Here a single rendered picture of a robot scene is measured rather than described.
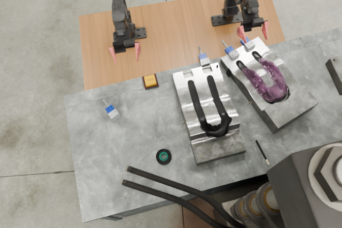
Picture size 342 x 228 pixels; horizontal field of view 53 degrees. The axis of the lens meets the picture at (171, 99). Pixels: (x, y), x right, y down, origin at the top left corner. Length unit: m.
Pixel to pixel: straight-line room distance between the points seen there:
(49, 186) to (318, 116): 1.93
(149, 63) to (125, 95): 0.24
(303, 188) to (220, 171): 1.22
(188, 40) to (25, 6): 1.87
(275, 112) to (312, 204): 1.24
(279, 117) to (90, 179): 1.02
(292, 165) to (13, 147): 2.56
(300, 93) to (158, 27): 0.91
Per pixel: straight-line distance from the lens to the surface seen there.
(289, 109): 1.87
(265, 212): 1.10
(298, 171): 0.64
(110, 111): 1.91
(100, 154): 1.90
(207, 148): 1.79
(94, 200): 1.87
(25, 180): 2.90
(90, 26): 2.23
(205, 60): 1.97
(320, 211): 0.64
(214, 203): 1.68
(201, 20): 2.17
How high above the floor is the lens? 2.61
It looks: 69 degrees down
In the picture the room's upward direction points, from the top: 7 degrees counter-clockwise
